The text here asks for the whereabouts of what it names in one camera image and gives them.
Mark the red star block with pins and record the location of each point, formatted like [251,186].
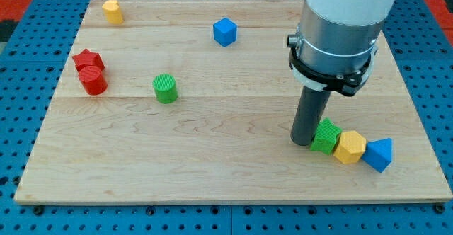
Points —
[88,58]

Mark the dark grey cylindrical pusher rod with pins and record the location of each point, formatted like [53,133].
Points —
[309,111]

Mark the red cylinder block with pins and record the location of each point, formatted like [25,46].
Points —
[92,80]

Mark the green cylinder block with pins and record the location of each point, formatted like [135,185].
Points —
[165,88]

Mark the blue cube block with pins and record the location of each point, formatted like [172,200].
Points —
[225,32]

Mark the green star block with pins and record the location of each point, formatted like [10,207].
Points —
[326,137]

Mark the blue triangle block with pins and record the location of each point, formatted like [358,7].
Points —
[378,154]

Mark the yellow hexagon block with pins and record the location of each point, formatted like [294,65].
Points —
[350,147]

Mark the light wooden board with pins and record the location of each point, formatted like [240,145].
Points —
[226,138]

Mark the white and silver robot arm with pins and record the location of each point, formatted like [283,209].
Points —
[332,50]

